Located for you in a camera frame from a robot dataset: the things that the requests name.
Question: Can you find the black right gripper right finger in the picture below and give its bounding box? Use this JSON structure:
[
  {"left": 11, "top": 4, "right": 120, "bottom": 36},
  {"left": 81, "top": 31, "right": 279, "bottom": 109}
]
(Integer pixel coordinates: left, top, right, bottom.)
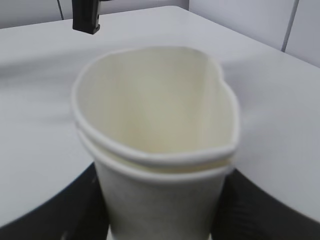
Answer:
[{"left": 210, "top": 170, "right": 320, "bottom": 240}]

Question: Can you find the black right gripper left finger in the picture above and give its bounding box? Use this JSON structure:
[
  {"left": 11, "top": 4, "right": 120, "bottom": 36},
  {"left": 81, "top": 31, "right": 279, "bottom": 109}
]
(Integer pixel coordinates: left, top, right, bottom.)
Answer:
[{"left": 0, "top": 164, "right": 109, "bottom": 240}]

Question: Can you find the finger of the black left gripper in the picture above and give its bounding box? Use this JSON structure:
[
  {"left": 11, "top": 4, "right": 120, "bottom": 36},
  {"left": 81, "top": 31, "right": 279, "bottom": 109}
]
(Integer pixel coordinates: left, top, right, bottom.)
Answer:
[{"left": 72, "top": 0, "right": 101, "bottom": 35}]

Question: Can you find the white paper cup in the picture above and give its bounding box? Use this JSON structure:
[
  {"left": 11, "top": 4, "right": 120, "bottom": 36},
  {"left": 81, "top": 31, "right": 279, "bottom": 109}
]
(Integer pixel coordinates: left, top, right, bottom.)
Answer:
[{"left": 71, "top": 46, "right": 241, "bottom": 240}]

